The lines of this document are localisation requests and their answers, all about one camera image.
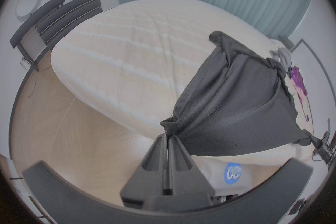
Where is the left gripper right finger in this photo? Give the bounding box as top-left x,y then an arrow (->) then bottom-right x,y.
168,137 -> 216,197

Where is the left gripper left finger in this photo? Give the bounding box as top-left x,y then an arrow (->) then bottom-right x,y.
120,133 -> 168,210

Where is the black T-shirt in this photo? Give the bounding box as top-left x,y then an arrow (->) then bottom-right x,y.
160,31 -> 323,158

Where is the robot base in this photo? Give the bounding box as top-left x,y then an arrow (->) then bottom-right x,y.
207,157 -> 253,192

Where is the pink garment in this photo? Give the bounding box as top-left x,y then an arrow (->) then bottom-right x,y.
287,79 -> 312,123

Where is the purple garment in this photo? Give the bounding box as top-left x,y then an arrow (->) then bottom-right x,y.
289,66 -> 311,121

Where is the grey garment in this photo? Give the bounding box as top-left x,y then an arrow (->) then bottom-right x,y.
270,47 -> 293,66

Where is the grey bedside table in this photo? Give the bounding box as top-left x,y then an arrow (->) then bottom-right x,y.
278,35 -> 295,48

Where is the black chest of drawers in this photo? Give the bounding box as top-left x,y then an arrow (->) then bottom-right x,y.
35,0 -> 103,52

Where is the black dressing table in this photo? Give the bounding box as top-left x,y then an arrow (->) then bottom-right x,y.
10,0 -> 65,72

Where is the thin black cable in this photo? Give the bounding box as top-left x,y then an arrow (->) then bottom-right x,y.
20,58 -> 52,99

